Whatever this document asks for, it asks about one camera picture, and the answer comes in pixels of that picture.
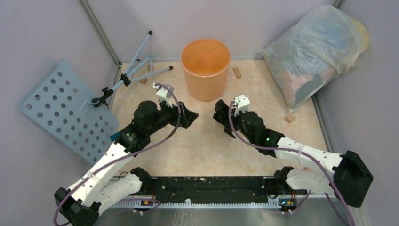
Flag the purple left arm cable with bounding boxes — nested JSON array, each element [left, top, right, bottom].
[[53, 83, 183, 226]]

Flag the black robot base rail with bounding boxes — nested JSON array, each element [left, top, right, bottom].
[[130, 167, 308, 204]]

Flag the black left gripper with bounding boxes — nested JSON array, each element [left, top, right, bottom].
[[147, 97, 198, 135]]

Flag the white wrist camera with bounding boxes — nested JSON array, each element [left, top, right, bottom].
[[232, 94, 250, 117], [152, 83, 174, 108]]

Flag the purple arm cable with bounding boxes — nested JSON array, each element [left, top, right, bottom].
[[228, 100, 357, 226], [53, 83, 183, 226]]

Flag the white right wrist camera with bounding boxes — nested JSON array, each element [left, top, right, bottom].
[[232, 94, 250, 117]]

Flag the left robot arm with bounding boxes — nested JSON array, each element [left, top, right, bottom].
[[54, 101, 199, 226]]

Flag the large translucent trash bag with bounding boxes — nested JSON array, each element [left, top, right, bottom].
[[258, 5, 370, 112]]

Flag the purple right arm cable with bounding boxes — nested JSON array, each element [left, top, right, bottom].
[[228, 100, 357, 226]]

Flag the orange plastic trash bin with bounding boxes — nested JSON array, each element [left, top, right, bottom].
[[180, 38, 231, 101]]

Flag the wooden cube block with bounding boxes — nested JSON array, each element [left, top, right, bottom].
[[284, 114, 295, 123]]

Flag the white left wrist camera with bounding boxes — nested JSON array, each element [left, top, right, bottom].
[[152, 83, 174, 108]]

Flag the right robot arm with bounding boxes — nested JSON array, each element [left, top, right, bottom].
[[213, 99, 374, 208]]

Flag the light blue tripod stand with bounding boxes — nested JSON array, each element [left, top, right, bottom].
[[91, 30, 174, 108]]

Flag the blue clamp block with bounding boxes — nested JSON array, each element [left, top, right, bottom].
[[110, 131, 121, 142]]

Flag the light blue perforated board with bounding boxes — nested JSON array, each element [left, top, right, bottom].
[[20, 59, 120, 165]]

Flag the white cable comb strip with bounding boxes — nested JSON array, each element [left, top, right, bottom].
[[112, 199, 281, 210]]

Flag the flat wooden block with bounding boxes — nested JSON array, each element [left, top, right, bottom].
[[232, 66, 242, 78]]

